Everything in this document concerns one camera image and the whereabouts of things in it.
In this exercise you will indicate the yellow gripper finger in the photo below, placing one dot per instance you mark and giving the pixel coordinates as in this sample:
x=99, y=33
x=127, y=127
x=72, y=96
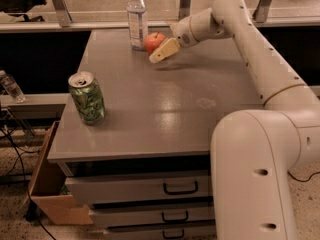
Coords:
x=166, y=49

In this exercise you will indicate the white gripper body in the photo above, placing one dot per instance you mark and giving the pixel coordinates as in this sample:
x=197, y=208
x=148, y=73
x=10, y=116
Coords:
x=181, y=33

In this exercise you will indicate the red apple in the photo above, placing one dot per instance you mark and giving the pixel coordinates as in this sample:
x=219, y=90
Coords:
x=153, y=41

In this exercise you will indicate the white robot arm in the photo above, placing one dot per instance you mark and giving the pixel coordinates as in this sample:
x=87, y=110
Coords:
x=252, y=150

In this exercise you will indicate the clear plastic water bottle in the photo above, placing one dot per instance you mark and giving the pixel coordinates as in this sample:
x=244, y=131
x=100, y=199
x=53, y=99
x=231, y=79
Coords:
x=137, y=22

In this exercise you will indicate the small bottle at left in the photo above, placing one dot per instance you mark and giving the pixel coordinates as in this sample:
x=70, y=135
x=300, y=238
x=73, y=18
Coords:
x=11, y=87

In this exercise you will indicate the green soda can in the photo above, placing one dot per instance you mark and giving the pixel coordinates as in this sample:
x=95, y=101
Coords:
x=87, y=97

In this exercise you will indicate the grey drawer cabinet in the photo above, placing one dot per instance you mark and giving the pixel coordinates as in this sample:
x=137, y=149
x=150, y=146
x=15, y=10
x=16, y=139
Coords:
x=159, y=117

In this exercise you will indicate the top grey drawer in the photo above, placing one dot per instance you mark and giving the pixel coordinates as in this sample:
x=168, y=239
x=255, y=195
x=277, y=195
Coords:
x=107, y=189

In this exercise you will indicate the grey drawer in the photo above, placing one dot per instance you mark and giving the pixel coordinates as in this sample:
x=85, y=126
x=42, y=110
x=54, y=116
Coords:
x=206, y=232
x=151, y=215
x=107, y=189

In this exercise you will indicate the middle grey drawer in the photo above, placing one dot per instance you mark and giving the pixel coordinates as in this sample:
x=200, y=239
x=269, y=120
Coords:
x=151, y=215

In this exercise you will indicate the bottom grey drawer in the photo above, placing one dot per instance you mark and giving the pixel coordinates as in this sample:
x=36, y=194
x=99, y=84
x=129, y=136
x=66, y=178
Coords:
x=206, y=232

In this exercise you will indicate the cardboard box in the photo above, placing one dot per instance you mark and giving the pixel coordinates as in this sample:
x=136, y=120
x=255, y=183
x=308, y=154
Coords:
x=46, y=185

